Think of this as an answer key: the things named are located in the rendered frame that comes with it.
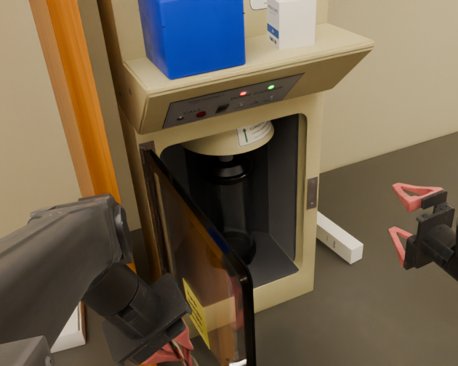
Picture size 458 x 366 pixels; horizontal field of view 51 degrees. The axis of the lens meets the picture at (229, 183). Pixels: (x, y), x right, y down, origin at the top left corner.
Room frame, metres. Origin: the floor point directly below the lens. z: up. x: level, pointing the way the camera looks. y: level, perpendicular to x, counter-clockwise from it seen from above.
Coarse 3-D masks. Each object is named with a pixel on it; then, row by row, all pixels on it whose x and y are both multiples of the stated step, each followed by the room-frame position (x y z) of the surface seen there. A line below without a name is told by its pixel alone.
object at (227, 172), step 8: (208, 160) 0.79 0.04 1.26; (216, 160) 0.78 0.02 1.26; (224, 160) 0.78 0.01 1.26; (232, 160) 0.78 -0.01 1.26; (240, 160) 0.78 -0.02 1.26; (248, 160) 0.79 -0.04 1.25; (208, 168) 0.77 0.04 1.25; (216, 168) 0.76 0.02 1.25; (224, 168) 0.76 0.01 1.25; (232, 168) 0.76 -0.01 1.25; (240, 168) 0.76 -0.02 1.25; (224, 176) 0.75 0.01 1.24
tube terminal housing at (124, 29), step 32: (128, 0) 0.63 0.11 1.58; (320, 0) 0.74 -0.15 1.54; (128, 32) 0.63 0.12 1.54; (256, 32) 0.70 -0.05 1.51; (128, 96) 0.62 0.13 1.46; (320, 96) 0.74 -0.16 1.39; (128, 128) 0.66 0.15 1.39; (192, 128) 0.65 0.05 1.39; (224, 128) 0.67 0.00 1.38; (320, 128) 0.74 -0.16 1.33; (128, 160) 0.72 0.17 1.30; (256, 288) 0.69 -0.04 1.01; (288, 288) 0.72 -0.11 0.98
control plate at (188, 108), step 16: (272, 80) 0.60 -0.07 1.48; (288, 80) 0.62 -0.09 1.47; (208, 96) 0.57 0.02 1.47; (224, 96) 0.59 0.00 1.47; (240, 96) 0.61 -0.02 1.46; (256, 96) 0.63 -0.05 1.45; (176, 112) 0.57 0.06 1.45; (192, 112) 0.59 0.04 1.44; (208, 112) 0.61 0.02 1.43; (224, 112) 0.63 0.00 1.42
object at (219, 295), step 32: (160, 160) 0.56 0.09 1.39; (160, 192) 0.56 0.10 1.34; (160, 224) 0.59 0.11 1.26; (192, 224) 0.45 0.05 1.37; (192, 256) 0.46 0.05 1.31; (224, 256) 0.36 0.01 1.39; (192, 288) 0.48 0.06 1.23; (224, 288) 0.37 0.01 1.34; (224, 320) 0.38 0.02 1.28; (192, 352) 0.52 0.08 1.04; (224, 352) 0.39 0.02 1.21
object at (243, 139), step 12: (228, 132) 0.71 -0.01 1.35; (240, 132) 0.71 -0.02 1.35; (252, 132) 0.72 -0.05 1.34; (264, 132) 0.73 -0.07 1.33; (180, 144) 0.74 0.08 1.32; (192, 144) 0.72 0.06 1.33; (204, 144) 0.71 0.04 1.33; (216, 144) 0.70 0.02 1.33; (228, 144) 0.70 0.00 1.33; (240, 144) 0.70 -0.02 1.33; (252, 144) 0.71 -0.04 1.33; (264, 144) 0.72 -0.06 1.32
